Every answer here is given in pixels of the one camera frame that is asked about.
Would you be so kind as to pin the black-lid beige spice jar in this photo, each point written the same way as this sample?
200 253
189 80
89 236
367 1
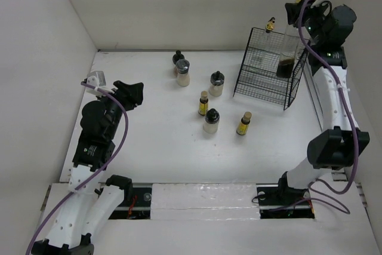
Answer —
217 80

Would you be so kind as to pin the small yellow bottle cork right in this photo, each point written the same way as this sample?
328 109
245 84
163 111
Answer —
244 124

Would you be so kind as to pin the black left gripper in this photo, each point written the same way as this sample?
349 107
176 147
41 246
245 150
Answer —
132 94

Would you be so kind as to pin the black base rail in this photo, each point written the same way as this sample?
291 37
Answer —
211 202

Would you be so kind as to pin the clear glass bottle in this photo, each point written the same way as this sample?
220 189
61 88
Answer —
263 42

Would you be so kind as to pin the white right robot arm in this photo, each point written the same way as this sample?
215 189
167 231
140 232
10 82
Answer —
341 142

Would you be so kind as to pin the black-cap white powder jar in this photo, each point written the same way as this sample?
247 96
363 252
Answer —
212 119

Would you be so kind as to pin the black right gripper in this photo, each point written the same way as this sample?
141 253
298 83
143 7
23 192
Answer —
293 12

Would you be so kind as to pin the grey-lid white powder shaker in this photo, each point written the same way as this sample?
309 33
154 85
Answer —
183 78

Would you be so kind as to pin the small black-cap back jar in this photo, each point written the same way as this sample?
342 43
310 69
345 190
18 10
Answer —
176 57

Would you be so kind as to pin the small yellow bottle cork centre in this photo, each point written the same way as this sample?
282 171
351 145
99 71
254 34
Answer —
203 103

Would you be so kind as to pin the glass bottle with dark sauce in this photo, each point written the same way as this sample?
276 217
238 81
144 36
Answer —
290 44

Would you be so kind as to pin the black wire rack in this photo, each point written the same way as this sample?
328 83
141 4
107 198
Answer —
260 81

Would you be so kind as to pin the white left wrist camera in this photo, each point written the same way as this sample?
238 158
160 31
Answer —
94 81

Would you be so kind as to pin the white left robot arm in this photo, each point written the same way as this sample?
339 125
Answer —
86 207

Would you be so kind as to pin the small yellow bottle cork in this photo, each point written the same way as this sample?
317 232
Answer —
203 103
244 124

